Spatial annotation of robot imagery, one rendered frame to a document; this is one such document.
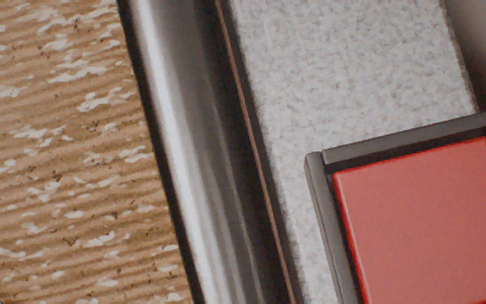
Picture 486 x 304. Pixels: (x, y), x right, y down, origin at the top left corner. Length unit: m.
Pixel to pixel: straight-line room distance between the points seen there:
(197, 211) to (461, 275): 0.10
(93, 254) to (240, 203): 0.06
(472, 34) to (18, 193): 0.88
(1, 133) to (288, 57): 0.11
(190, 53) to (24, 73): 0.06
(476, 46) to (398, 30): 0.80
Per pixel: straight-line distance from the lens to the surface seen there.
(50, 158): 0.40
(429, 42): 0.43
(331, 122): 0.42
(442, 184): 0.40
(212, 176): 0.41
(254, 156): 0.45
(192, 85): 0.42
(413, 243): 0.39
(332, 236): 0.39
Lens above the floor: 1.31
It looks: 75 degrees down
